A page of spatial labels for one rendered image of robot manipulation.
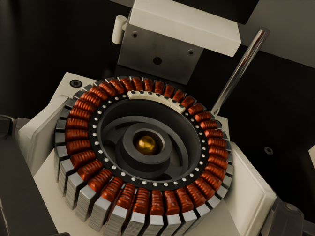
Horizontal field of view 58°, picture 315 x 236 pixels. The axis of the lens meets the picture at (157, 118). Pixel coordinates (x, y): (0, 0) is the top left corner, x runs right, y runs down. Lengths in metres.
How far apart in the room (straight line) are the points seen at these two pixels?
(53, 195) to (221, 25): 0.14
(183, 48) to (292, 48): 0.21
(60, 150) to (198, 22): 0.10
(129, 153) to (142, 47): 0.13
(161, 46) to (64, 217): 0.17
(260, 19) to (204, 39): 0.26
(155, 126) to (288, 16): 0.28
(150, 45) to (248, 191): 0.17
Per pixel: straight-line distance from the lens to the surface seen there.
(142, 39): 0.27
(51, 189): 0.19
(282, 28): 0.43
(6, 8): 0.36
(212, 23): 0.17
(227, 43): 0.16
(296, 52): 0.46
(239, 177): 0.18
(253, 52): 0.23
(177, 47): 0.28
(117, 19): 0.28
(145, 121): 0.21
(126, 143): 0.18
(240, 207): 0.17
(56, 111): 0.17
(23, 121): 0.17
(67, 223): 0.18
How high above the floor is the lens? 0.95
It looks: 44 degrees down
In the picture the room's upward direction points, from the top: 23 degrees clockwise
